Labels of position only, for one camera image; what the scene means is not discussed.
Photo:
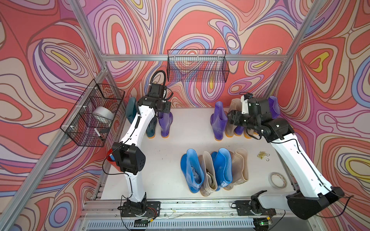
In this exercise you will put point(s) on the beige rain boot front right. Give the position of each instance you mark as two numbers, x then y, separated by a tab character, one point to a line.
239	168

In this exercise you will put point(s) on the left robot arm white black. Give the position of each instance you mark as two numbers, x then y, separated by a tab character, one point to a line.
127	153

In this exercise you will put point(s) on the blue rain boot right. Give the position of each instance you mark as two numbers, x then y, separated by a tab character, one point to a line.
222	163

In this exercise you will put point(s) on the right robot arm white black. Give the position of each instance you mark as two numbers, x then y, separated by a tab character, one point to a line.
312	192

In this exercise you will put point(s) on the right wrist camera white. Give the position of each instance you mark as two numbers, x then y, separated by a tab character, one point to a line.
244	102

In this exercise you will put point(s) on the black wire basket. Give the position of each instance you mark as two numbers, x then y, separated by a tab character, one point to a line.
81	126
197	65

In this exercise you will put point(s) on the red round object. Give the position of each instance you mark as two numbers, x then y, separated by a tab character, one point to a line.
111	160

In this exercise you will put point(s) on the beige rain boot back right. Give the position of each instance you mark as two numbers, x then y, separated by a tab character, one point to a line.
249	133

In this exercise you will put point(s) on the purple rain boot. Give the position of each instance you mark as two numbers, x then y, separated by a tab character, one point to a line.
274	107
165	121
239	130
218	121

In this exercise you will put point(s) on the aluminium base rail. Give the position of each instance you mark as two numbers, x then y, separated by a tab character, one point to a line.
199	214

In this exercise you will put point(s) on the blue rain boot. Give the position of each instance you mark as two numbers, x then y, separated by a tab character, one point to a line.
222	163
192	170

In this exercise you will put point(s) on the teal rain boot yellow sole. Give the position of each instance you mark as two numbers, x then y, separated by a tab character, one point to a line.
131	110

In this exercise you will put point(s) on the beige rain boot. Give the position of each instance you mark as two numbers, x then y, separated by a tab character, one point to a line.
239	168
234	105
209	184
249	133

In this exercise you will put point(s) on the black wire basket left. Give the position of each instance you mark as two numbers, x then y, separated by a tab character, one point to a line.
81	126

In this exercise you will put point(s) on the blue rain boot left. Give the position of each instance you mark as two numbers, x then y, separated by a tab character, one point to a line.
192	170

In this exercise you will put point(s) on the black wire basket back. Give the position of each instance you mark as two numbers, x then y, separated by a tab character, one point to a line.
197	65

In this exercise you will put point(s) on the beige rain boot front left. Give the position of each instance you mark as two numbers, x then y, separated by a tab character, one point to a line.
209	184

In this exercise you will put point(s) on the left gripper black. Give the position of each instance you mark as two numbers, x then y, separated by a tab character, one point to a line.
167	107

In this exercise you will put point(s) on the grey tape roll in basket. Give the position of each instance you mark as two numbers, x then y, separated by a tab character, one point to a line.
103	115

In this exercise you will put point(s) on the white tape roll on table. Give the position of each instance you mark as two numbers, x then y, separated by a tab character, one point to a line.
277	180

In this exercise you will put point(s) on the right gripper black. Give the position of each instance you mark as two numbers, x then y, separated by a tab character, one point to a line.
234	117

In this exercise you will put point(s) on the yellow paper clips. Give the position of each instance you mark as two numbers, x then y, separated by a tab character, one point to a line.
263	156

